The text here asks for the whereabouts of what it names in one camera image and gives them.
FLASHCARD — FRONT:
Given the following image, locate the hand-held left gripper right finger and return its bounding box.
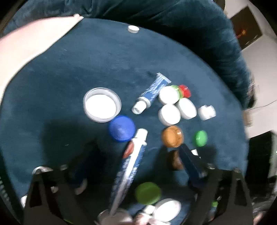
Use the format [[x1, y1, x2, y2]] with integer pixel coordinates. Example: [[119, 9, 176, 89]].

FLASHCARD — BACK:
[[180, 144, 254, 225]]

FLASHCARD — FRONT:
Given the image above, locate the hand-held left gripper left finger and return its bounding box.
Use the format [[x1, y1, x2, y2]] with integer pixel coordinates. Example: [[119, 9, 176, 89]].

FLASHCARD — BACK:
[[22, 142, 100, 225]]

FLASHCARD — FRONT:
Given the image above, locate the large blue toothpaste tube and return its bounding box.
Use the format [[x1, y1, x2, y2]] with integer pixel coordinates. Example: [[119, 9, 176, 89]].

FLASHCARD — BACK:
[[109, 128, 149, 217]]

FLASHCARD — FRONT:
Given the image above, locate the small blue toothpaste tube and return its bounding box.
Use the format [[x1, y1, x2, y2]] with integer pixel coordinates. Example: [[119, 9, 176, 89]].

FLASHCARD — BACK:
[[132, 73, 171, 115]]

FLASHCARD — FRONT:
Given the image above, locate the dark brown bottle cap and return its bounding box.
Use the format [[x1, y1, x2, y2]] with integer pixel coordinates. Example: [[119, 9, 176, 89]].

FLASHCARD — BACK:
[[168, 150, 184, 171]]

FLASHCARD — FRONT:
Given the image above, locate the small green bottle cap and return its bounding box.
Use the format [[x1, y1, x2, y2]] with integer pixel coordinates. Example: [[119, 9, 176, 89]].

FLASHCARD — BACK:
[[194, 130, 208, 147]]

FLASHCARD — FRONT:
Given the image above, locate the small orange-brown bottle cap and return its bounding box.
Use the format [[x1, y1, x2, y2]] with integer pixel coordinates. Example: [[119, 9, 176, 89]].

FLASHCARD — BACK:
[[161, 125, 184, 148]]

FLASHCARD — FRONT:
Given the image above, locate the blue bottle cap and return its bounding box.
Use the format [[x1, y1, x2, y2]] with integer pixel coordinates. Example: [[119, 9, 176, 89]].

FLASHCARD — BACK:
[[109, 116, 136, 143]]

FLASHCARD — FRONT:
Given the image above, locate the large green bottle cap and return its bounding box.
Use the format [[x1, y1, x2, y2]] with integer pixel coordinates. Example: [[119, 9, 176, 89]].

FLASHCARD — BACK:
[[135, 182, 162, 205]]

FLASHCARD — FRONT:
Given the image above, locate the large white jar lid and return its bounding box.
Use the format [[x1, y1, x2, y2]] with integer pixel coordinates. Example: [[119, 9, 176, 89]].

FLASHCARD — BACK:
[[83, 87, 122, 123], [153, 198, 182, 223]]

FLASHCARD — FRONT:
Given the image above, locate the white rimmed jar lid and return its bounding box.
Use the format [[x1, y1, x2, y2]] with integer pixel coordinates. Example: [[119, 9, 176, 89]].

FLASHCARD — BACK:
[[97, 208, 133, 225]]

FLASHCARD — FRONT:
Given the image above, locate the red bottle cap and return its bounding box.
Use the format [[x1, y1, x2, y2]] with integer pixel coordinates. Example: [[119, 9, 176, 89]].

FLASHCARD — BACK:
[[178, 84, 192, 98]]

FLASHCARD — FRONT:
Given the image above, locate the black furniture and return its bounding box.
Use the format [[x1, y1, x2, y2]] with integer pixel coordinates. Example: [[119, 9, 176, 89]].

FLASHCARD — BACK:
[[249, 131, 277, 184]]

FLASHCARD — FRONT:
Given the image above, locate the green rimmed bottle cap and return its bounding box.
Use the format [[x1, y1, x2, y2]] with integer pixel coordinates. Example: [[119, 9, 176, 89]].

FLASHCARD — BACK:
[[171, 85, 183, 99]]

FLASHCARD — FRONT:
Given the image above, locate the dark blue velvet blanket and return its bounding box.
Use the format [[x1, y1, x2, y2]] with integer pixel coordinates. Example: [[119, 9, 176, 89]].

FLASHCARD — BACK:
[[0, 0, 257, 225]]

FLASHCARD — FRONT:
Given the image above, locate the pink cloth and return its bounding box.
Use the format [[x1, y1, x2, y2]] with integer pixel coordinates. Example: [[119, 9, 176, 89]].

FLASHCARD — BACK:
[[0, 14, 84, 91]]

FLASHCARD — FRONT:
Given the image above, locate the dark wall poster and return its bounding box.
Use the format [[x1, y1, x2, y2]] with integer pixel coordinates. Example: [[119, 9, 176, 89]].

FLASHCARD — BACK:
[[230, 6, 263, 49]]

